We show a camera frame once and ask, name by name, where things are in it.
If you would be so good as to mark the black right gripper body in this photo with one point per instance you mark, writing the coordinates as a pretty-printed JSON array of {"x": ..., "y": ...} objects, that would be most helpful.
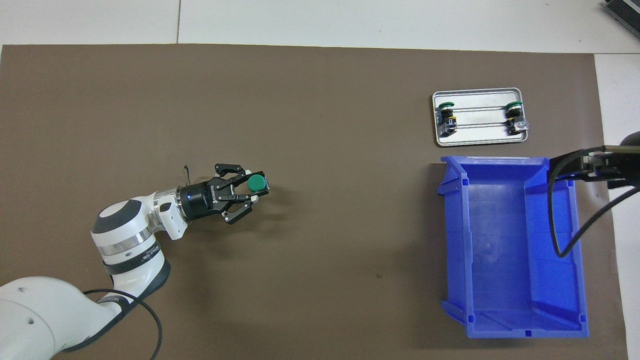
[{"x": 612, "y": 167}]

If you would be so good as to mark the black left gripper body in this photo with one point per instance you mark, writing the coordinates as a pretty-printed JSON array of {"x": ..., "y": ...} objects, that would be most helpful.
[{"x": 202, "y": 200}]

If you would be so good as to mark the green push button switch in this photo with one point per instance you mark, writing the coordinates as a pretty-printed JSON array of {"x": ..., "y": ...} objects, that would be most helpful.
[
  {"x": 257, "y": 183},
  {"x": 515, "y": 117},
  {"x": 447, "y": 120}
]

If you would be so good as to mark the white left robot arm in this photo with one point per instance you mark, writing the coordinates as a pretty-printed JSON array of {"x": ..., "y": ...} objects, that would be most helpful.
[{"x": 130, "y": 240}]

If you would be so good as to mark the grey metal tray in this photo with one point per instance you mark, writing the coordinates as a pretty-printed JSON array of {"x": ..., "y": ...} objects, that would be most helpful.
[{"x": 480, "y": 135}]

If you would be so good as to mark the blue plastic storage bin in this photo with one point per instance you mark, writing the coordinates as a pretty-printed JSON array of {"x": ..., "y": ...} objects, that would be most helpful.
[{"x": 500, "y": 250}]

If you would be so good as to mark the brown table mat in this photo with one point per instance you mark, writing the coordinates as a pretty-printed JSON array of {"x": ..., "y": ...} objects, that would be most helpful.
[{"x": 325, "y": 275}]

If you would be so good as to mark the grey ribbed device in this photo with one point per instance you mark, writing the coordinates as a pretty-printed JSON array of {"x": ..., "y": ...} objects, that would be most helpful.
[{"x": 625, "y": 12}]

